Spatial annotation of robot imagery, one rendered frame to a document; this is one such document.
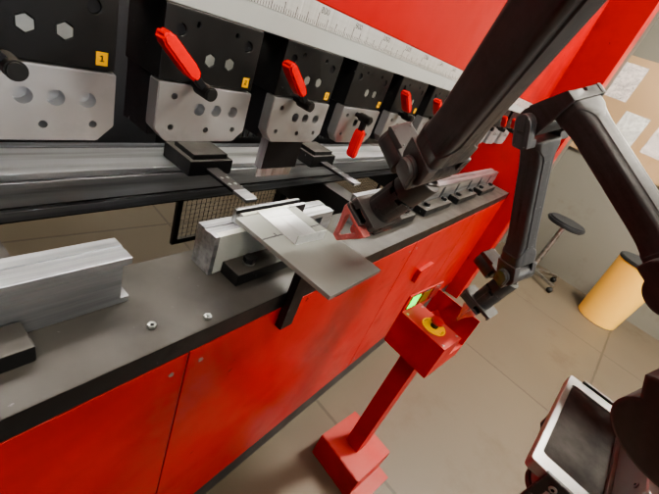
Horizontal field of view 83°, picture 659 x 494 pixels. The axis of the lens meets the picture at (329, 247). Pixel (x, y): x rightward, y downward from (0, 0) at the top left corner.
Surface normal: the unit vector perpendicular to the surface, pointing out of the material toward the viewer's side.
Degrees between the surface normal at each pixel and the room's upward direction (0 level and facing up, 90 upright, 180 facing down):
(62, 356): 0
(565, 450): 0
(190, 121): 90
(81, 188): 90
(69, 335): 0
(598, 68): 90
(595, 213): 90
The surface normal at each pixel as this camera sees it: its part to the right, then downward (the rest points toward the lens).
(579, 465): 0.34, -0.81
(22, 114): 0.72, 0.55
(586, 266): -0.67, 0.15
